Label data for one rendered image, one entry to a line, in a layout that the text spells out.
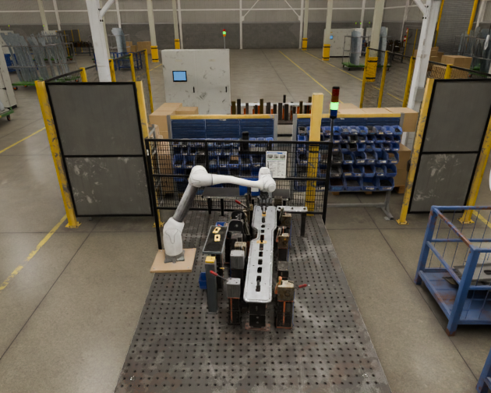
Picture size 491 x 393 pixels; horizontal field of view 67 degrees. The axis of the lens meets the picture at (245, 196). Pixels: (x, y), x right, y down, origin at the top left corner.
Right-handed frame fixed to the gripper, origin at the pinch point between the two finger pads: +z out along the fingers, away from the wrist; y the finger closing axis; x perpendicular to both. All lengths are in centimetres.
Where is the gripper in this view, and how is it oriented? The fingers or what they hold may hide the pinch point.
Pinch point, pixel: (263, 210)
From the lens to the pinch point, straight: 344.4
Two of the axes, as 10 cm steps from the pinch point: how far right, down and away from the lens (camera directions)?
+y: 10.0, 0.2, -0.8
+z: 0.1, 9.1, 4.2
